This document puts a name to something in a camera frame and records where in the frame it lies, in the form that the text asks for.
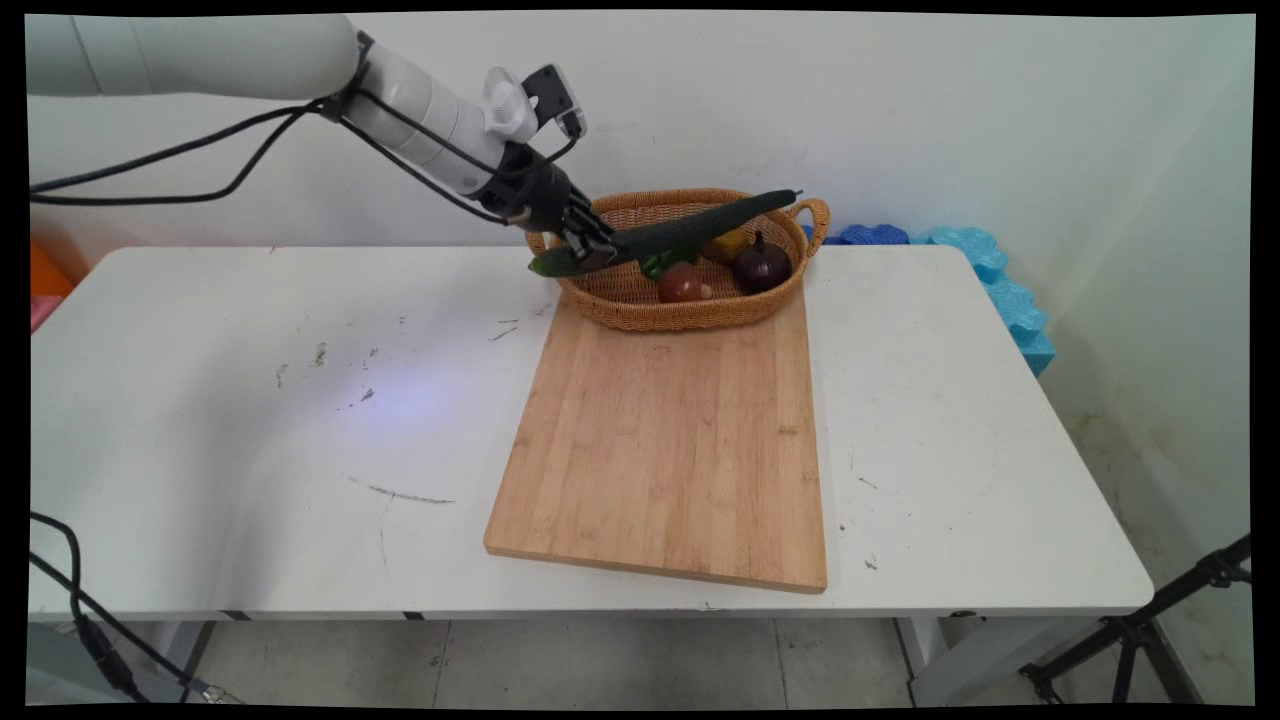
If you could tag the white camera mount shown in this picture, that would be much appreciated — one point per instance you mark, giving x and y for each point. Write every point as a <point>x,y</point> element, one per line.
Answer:
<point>508,104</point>

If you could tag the black tripod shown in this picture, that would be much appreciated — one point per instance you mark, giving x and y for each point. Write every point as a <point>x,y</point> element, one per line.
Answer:
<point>1130,630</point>

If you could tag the yellow corn piece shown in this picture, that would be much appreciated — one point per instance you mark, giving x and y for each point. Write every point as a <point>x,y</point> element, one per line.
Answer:
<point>728,245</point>

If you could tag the long dark green cucumber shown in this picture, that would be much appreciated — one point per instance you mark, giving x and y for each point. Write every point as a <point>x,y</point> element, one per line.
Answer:
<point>690,228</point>

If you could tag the bamboo cutting board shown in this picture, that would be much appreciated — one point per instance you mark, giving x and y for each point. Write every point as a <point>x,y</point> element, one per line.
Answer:
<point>670,440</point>

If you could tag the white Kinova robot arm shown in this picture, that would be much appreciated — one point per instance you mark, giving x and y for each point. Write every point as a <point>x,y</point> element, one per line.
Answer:
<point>200,55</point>

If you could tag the pink box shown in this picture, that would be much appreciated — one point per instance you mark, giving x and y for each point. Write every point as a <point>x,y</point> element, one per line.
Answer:
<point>42,312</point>

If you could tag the dark purple onion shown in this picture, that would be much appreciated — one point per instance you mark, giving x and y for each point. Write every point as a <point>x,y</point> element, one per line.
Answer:
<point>762,268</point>

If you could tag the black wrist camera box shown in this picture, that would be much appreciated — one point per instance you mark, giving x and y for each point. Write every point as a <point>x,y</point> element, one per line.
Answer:
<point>553,98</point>

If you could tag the light blue foam mat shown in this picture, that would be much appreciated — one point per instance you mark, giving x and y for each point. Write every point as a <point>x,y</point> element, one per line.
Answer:
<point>1000,280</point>

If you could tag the woven wicker basket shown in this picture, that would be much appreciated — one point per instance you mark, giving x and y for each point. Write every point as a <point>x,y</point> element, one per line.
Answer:
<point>640,300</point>

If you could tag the orange box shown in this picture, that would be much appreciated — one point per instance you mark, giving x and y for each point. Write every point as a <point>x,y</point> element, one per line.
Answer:
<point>48,275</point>

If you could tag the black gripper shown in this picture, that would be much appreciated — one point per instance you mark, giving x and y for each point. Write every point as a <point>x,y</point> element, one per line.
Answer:
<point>535,195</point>

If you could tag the green pepper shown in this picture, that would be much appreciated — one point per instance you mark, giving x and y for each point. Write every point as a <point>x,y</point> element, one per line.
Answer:
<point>662,264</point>

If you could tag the red onion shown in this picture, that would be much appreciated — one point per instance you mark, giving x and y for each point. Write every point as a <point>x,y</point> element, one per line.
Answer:
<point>680,284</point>

